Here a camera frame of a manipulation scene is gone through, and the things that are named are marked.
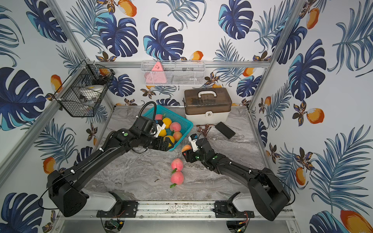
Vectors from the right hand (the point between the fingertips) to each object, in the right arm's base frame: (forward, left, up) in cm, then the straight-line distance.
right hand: (188, 150), depth 86 cm
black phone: (+19, -28, -7) cm, 35 cm away
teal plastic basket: (+21, +2, -3) cm, 21 cm away
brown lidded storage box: (+26, -12, +12) cm, 31 cm away
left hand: (-3, +10, +13) cm, 17 cm away
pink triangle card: (+37, +19, +28) cm, 50 cm away
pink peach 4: (-15, +6, -4) cm, 16 cm away
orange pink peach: (+12, +7, -2) cm, 14 cm away
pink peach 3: (-7, +6, -2) cm, 9 cm away
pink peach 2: (+19, +9, -2) cm, 22 cm away
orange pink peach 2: (0, +1, +3) cm, 3 cm away
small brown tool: (+20, -12, -7) cm, 25 cm away
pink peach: (+29, +22, -2) cm, 36 cm away
